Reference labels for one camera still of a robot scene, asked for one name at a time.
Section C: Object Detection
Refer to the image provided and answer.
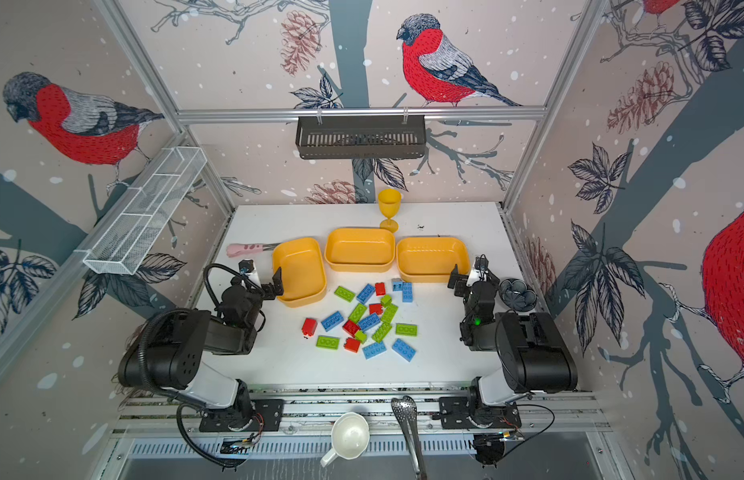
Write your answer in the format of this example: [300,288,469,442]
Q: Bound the white measuring cup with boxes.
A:
[320,412,370,467]

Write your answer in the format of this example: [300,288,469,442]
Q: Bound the red lego brick hollow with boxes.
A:
[342,320,360,337]

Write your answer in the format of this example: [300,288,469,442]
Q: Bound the blue lego brick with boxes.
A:
[358,314,381,332]
[392,338,417,362]
[356,284,376,304]
[362,342,387,360]

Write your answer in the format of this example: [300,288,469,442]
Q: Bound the black hanging basket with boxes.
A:
[295,115,427,160]

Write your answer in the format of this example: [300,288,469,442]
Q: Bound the metal tongs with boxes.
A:
[391,395,427,480]

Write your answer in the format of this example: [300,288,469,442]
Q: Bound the dark grey small bowl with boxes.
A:
[498,278,538,312]

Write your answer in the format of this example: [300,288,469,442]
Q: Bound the white wire mesh basket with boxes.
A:
[83,146,207,275]

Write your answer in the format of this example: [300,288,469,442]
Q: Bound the yellow bin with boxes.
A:
[396,236,471,284]
[272,237,327,308]
[324,227,395,273]

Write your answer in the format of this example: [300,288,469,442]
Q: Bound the right yellow bin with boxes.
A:
[396,236,471,284]

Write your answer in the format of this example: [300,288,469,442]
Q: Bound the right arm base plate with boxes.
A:
[431,396,521,430]

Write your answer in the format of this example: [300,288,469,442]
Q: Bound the green long lego brick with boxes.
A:
[372,322,392,343]

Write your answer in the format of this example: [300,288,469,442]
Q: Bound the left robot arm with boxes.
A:
[117,260,284,427]

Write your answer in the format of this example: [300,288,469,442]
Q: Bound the left yellow bin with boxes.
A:
[272,237,327,308]

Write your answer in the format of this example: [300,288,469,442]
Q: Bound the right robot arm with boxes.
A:
[447,255,578,427]

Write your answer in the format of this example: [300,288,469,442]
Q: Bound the pink handled utensil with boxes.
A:
[225,243,278,258]

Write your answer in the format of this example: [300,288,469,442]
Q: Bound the blue lego brick upturned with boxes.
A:
[321,311,345,332]

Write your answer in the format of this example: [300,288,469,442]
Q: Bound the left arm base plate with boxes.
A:
[199,399,285,433]

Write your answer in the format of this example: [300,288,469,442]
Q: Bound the red lego brick front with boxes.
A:
[344,338,361,353]

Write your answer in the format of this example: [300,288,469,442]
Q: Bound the middle yellow bin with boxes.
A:
[324,227,395,273]

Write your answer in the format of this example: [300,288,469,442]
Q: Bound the yellow plastic goblet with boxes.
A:
[377,188,402,233]

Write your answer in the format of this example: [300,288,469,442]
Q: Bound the green flat lego brick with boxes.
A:
[316,335,340,350]

